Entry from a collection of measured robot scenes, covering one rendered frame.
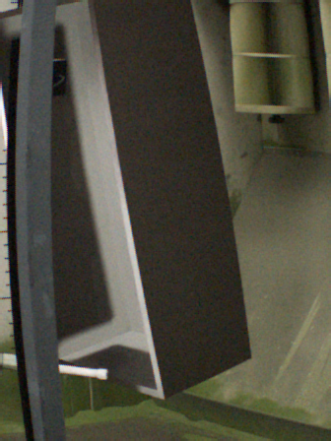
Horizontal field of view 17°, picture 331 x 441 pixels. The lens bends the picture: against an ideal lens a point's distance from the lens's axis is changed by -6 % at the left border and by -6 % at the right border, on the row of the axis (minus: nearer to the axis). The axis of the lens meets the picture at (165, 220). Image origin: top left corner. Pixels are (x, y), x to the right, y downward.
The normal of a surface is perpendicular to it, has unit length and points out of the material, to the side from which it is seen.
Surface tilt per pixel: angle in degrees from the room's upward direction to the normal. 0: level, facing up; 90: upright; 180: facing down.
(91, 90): 102
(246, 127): 90
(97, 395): 90
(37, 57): 90
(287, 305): 57
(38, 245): 90
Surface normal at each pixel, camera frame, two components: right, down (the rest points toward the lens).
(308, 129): -0.80, 0.07
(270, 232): -0.68, -0.48
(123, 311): 0.63, 0.08
